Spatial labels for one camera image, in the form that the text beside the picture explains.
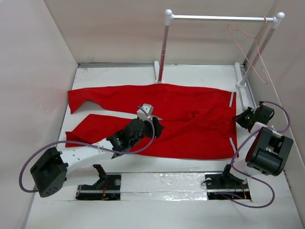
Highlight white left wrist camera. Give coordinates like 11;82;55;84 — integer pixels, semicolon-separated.
137;104;154;121

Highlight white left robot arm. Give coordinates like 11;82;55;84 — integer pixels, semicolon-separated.
30;117;164;198

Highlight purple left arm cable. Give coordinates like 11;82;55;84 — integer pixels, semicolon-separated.
18;108;155;193

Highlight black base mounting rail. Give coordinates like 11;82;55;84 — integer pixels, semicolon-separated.
76;172;251;201

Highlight red trousers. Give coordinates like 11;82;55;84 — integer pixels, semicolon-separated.
68;83;237;160

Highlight white metal clothes rack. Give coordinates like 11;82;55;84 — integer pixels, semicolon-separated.
153;9;285;112

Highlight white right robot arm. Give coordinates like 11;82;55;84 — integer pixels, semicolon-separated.
219;101;294;188

